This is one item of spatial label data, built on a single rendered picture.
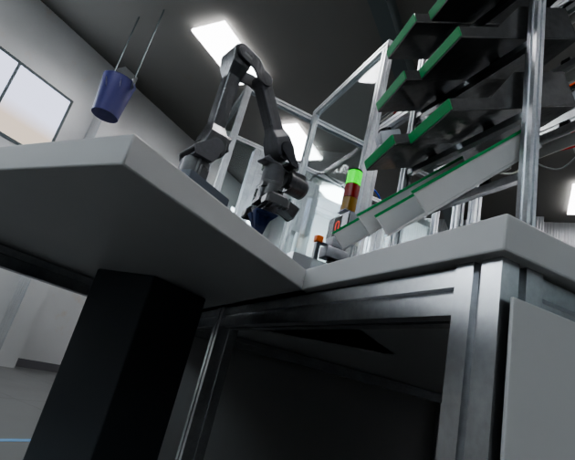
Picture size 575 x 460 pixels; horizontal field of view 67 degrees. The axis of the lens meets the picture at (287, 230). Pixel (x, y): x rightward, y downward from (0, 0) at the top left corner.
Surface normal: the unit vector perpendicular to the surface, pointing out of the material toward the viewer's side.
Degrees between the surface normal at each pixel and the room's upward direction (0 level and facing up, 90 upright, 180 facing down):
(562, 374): 90
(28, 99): 90
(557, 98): 90
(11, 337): 90
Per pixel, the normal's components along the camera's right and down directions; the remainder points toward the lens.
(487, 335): -0.88, -0.34
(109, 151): -0.44, -0.40
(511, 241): 0.42, -0.21
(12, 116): 0.87, 0.04
